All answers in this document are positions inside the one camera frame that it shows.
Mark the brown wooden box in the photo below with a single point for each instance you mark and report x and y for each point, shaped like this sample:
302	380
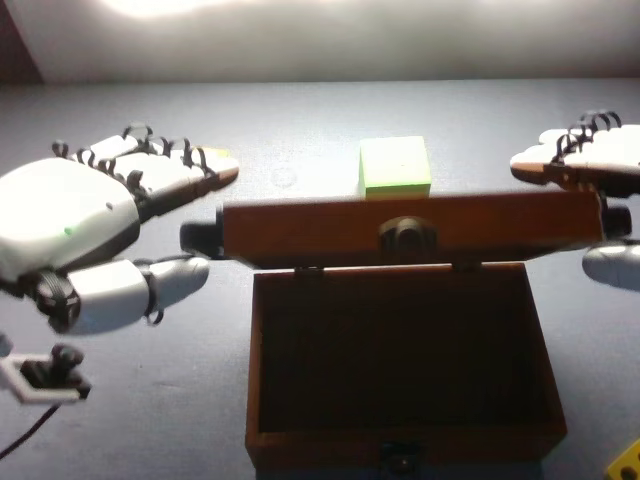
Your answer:
400	360

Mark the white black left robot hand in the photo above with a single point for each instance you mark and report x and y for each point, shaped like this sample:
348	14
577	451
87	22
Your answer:
65	215

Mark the grey table cloth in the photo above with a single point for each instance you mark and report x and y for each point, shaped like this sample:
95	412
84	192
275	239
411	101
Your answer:
150	425

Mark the yellow block with two holes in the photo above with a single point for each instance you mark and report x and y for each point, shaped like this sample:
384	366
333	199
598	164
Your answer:
216	151

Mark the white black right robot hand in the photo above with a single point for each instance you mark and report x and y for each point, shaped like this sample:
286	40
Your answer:
605	150

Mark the green cube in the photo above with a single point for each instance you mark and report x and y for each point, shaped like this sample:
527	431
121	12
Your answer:
395	165

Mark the yellow block with black dots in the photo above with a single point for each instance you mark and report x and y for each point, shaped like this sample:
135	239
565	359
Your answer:
627	465

